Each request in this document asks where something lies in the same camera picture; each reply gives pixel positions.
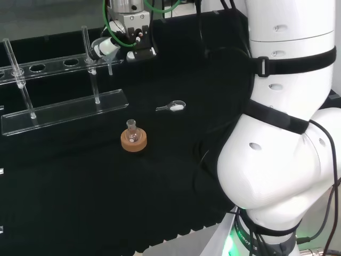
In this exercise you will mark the small glass round-bottom flask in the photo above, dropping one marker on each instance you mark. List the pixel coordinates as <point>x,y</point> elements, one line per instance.
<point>132,134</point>

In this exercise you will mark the glass weighing funnel with powder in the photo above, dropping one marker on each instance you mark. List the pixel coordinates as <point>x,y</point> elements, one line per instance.
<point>175,107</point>

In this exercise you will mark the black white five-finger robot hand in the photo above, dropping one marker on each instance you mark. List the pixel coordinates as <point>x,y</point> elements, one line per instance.
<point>138,24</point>

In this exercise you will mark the translucent plastic funnel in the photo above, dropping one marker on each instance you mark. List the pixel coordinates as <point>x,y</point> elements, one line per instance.
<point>110,69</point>

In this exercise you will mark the clear acrylic funnel stand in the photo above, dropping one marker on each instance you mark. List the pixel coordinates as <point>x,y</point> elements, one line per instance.
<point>66,112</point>

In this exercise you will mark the pale board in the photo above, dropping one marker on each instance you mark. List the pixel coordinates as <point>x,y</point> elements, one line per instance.
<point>218,240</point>

